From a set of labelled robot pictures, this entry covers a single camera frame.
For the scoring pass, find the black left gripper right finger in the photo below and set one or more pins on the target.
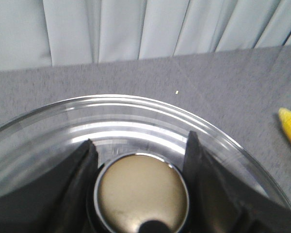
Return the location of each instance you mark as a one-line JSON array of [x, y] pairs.
[[222, 203]]

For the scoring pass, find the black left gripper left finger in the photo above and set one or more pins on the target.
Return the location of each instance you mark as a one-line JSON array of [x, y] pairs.
[[55, 201]]

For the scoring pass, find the glass pot lid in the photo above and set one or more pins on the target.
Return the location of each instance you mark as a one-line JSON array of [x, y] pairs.
[[139, 185]]

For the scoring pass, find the white pleated curtain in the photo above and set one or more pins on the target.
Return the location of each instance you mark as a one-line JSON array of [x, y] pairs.
[[45, 33]]

